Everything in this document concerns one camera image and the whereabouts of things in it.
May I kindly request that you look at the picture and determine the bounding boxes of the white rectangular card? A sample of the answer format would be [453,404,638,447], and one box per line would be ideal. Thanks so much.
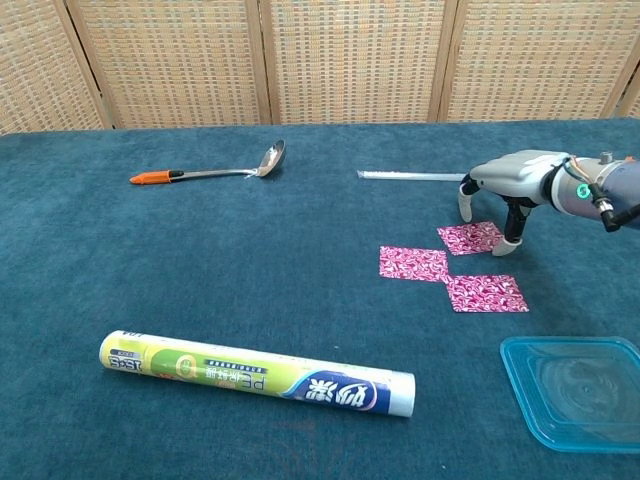
[378,245,450,282]

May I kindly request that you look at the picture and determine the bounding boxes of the green blue cling film roll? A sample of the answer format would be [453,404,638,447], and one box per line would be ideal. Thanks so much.
[98,329,417,420]

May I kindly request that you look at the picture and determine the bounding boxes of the teal carpet table cover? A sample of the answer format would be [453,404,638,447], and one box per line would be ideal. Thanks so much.
[0,118,640,480]

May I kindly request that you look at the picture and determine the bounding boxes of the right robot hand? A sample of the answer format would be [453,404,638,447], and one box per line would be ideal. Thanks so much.
[458,149,569,257]

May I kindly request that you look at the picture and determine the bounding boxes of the pink patterned square cloth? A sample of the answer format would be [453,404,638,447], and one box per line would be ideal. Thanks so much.
[436,220,505,257]

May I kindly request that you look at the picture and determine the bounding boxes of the steel ladle with orange handle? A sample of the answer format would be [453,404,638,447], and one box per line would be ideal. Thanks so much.
[128,138,287,186]

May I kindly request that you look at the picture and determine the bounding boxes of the straw in clear wrapper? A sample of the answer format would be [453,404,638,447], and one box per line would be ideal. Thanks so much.
[356,169,469,183]

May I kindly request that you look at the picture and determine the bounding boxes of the woven bamboo screen panel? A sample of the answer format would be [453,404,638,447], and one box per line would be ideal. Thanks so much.
[258,0,457,126]
[66,0,274,130]
[617,62,640,119]
[0,0,114,135]
[438,0,640,124]

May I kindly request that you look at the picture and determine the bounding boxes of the blue plastic container lid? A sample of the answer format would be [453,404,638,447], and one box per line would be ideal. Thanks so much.
[499,335,640,454]

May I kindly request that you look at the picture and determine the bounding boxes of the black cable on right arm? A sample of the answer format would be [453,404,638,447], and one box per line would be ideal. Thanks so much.
[589,183,640,233]

